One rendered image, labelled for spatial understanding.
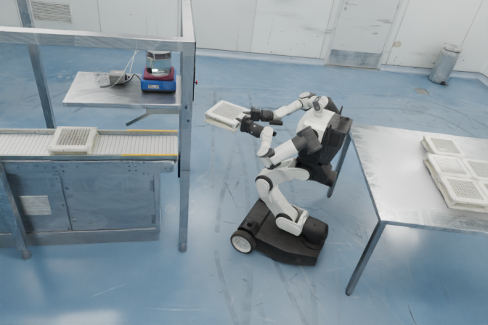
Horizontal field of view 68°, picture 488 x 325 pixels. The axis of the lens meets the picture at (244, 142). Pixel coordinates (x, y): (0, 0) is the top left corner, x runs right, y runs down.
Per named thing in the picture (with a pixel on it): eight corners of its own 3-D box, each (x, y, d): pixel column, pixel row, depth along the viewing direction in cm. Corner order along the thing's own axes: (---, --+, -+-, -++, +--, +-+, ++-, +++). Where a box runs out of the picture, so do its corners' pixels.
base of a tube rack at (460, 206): (469, 186, 251) (471, 184, 250) (486, 212, 231) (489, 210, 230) (434, 182, 251) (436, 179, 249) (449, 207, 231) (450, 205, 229)
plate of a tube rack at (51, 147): (97, 129, 242) (97, 126, 241) (91, 151, 222) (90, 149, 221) (58, 128, 237) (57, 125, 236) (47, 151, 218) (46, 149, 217)
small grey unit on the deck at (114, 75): (131, 80, 221) (130, 70, 217) (129, 85, 215) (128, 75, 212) (110, 79, 219) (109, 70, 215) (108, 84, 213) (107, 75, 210)
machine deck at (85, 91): (181, 80, 236) (181, 75, 234) (181, 111, 206) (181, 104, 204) (78, 77, 224) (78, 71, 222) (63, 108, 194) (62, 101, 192)
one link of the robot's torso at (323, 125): (343, 152, 253) (358, 108, 233) (330, 179, 227) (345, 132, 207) (303, 138, 262) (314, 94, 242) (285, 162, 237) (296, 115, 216)
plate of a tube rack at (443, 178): (473, 181, 248) (474, 179, 247) (490, 207, 228) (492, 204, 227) (437, 176, 248) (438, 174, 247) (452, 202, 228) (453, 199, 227)
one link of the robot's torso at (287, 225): (306, 222, 290) (310, 210, 282) (298, 239, 275) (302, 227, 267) (283, 211, 296) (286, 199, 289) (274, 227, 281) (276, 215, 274)
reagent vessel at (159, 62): (172, 66, 222) (172, 36, 211) (172, 77, 210) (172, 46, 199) (146, 65, 219) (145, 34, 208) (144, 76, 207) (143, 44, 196)
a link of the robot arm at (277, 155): (269, 175, 219) (301, 157, 215) (258, 160, 213) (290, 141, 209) (266, 165, 229) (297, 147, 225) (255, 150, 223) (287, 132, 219)
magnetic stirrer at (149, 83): (176, 77, 231) (176, 64, 225) (176, 93, 214) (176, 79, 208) (143, 75, 227) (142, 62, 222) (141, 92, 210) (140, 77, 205)
